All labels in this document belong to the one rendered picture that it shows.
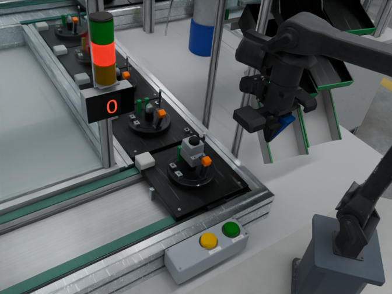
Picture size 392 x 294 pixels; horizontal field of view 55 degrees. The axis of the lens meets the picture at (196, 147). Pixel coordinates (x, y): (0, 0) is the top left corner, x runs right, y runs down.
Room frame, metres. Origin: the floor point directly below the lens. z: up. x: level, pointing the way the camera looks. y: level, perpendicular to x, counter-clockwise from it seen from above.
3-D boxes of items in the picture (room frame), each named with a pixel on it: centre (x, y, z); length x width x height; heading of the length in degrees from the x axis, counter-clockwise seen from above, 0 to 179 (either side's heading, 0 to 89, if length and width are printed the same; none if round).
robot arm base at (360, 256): (0.52, -0.36, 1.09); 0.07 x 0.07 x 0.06; 81
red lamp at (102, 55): (0.76, 0.23, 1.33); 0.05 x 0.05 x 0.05
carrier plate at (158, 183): (0.78, 0.01, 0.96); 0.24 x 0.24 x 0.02; 38
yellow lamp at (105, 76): (0.76, 0.23, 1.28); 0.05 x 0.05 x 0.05
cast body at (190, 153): (0.79, 0.01, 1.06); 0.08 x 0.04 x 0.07; 38
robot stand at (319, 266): (0.52, -0.36, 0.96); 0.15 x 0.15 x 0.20; 81
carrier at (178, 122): (0.98, 0.16, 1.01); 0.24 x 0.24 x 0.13; 38
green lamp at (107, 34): (0.76, 0.23, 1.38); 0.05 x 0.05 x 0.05
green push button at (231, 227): (0.60, -0.11, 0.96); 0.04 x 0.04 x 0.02
